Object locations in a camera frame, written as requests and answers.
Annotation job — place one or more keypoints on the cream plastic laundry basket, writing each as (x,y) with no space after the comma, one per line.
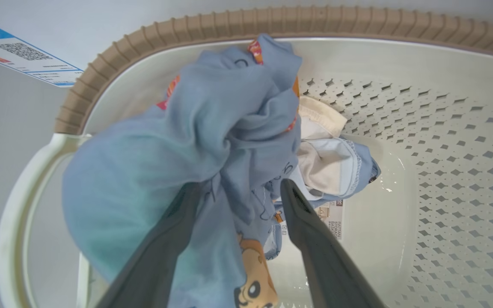
(443,171)

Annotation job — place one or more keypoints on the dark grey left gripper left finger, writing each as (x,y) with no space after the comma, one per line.
(156,265)

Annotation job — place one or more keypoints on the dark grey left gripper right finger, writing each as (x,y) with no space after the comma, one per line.
(319,256)

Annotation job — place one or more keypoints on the paper product label sticker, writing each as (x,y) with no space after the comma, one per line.
(332,218)

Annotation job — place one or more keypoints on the light blue cream garment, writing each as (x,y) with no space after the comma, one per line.
(332,167)

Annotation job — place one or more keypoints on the blue bear print garment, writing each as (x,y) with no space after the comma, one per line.
(144,171)

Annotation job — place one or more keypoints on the blue white energy label sticker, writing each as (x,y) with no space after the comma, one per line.
(19,51)

